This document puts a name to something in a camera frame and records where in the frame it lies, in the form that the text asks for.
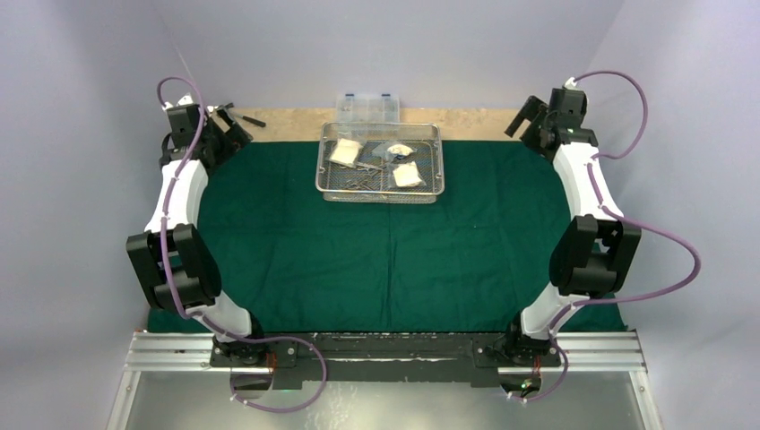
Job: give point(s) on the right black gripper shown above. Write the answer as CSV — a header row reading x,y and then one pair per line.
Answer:
x,y
531,121

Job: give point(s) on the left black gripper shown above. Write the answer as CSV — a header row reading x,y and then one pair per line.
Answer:
x,y
234,139

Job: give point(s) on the white gauze packet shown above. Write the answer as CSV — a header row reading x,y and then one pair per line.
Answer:
x,y
345,152

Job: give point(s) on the metal wire mesh tray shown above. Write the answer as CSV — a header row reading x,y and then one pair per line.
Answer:
x,y
424,138

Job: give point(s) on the dark green surgical drape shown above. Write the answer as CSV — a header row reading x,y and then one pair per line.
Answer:
x,y
468,262

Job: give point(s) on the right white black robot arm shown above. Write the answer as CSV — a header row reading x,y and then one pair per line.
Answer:
x,y
593,256

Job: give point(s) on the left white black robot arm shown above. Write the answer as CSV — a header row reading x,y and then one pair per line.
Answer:
x,y
172,263

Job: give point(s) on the metal surgical instruments pile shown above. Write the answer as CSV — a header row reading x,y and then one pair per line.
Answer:
x,y
363,177

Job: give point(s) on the clear plastic compartment box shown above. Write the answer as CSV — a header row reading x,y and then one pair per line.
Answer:
x,y
368,108

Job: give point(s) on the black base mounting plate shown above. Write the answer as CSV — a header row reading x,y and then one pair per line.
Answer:
x,y
480,359

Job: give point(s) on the small black-handled hammer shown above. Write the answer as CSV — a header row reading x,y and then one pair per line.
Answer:
x,y
249,118

